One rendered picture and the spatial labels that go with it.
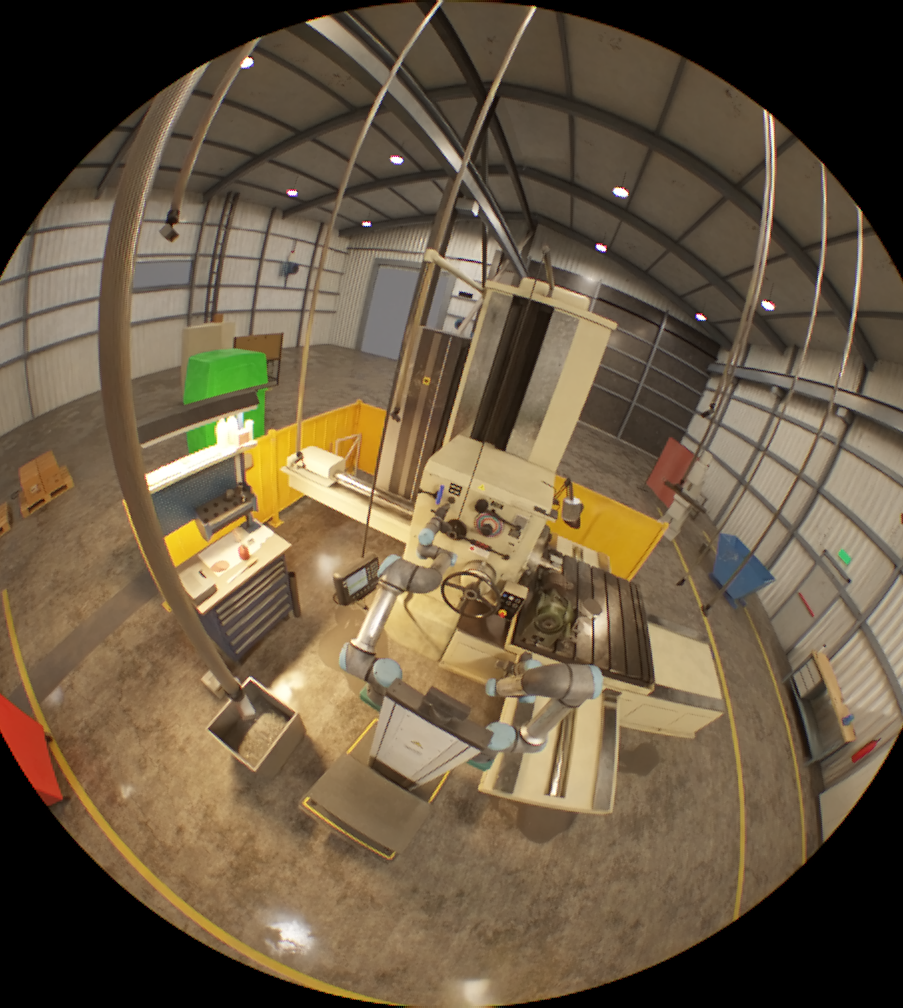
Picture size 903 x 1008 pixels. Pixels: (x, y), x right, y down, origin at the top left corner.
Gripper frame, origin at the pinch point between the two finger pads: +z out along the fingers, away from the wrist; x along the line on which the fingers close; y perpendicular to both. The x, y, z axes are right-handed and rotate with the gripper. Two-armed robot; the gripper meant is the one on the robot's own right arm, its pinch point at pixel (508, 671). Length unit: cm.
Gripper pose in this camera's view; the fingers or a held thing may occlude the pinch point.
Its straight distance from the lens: 168.8
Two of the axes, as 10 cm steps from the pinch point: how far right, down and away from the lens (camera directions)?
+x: 8.7, 4.9, -0.9
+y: -4.5, 7.0, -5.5
